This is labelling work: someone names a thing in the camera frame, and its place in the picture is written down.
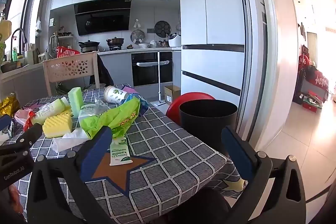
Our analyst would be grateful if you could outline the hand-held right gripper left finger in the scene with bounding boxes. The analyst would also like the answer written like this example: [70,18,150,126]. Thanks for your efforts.
[26,126,116,224]

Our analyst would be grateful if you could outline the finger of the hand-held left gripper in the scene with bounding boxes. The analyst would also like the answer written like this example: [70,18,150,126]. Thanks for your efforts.
[0,115,12,133]
[0,123,44,159]

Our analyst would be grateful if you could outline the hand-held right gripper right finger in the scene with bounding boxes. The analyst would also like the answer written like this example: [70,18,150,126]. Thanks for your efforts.
[221,126,307,224]

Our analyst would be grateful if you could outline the red dotted wrapper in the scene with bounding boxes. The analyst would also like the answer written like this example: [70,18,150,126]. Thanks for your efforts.
[24,111,36,130]

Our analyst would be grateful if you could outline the pink plastic bag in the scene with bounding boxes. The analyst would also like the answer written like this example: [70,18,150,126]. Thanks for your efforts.
[14,109,32,125]

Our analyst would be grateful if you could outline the white green cream tube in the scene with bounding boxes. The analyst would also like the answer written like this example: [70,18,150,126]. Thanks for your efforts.
[109,135,132,167]

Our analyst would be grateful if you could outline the yellow ridged sponge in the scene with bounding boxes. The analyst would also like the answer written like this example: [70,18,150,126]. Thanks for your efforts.
[42,113,73,138]

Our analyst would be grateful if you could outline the white plastic bag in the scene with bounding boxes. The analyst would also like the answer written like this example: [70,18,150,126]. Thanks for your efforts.
[50,128,90,152]

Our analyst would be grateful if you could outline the pale lotion tube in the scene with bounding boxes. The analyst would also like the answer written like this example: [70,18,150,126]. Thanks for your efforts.
[34,98,69,119]

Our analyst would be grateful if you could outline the black trash bin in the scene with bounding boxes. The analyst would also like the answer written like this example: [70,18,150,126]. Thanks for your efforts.
[179,100,238,159]

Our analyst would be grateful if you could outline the green plastic bag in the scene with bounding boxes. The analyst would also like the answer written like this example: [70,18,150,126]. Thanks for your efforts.
[79,97,141,139]

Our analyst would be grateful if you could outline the green sponge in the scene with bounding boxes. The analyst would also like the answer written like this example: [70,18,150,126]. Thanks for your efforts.
[68,87,84,118]

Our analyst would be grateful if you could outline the white paper cup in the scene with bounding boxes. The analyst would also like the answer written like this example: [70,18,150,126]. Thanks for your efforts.
[104,86,130,104]

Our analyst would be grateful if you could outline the blue packet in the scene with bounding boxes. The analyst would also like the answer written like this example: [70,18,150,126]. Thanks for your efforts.
[122,93,150,117]

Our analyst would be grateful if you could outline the pink packet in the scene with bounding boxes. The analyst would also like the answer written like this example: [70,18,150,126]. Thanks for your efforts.
[121,85,139,94]

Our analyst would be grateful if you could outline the white crumpled tissue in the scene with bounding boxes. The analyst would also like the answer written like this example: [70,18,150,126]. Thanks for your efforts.
[0,124,14,146]

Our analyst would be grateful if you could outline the gold foil bag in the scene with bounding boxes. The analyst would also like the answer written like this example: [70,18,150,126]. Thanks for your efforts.
[0,93,20,117]

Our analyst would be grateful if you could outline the dark sink pan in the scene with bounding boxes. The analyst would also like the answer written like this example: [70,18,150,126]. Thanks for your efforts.
[1,61,21,73]

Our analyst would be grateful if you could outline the grey checked star tablecloth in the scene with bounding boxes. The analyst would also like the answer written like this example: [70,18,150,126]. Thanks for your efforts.
[0,86,247,224]

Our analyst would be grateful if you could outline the white utensil holder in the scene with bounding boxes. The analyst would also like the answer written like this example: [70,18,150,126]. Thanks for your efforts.
[24,49,34,65]

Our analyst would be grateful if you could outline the red round stool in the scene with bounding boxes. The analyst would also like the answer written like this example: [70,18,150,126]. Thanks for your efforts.
[166,92,216,126]

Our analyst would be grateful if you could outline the dark jacket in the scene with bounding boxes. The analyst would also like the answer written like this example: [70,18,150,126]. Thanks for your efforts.
[89,53,114,86]

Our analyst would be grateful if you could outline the beige cut-out chair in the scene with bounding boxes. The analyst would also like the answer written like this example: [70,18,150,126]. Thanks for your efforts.
[42,51,101,96]

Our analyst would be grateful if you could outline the grey kitchen counter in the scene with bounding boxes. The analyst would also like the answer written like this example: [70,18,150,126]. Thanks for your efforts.
[0,47,181,98]

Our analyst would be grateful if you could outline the cardboard box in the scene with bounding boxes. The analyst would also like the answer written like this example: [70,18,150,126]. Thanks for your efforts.
[164,85,181,104]

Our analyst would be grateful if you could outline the black built-in oven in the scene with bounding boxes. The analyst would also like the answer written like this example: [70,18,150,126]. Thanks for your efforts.
[131,51,173,87]

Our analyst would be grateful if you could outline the red plastic basket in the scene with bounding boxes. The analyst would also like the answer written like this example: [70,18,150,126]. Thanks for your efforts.
[56,47,80,58]

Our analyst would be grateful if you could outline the black kitchen faucet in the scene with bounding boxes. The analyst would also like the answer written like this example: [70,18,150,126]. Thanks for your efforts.
[10,28,28,52]

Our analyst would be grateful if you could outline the spice rack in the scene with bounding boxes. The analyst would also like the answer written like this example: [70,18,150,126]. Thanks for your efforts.
[50,32,74,51]

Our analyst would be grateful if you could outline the black wok with lid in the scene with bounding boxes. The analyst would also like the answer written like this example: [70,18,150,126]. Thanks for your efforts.
[78,40,101,52]

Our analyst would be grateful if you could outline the red bag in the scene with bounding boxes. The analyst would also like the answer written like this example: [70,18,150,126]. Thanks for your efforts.
[298,46,330,104]

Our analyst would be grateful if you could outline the kitchen window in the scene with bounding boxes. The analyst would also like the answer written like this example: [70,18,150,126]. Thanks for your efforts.
[0,0,36,39]

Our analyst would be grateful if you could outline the silver round rack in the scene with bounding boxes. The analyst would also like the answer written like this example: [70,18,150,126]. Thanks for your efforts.
[130,29,145,45]

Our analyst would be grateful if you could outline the white rice cooker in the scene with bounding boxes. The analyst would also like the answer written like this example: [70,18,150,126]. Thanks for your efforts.
[168,33,181,47]

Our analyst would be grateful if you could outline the black range hood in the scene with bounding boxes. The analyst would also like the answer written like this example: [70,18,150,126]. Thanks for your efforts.
[74,0,132,36]

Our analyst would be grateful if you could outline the white fridge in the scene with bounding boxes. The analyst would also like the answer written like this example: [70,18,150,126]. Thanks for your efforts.
[180,0,246,111]

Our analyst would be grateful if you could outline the black round pan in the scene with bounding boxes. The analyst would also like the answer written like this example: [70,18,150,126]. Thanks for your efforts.
[154,21,172,37]

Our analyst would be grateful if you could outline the sliding door frame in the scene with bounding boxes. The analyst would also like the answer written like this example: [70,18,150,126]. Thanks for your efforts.
[231,0,279,146]

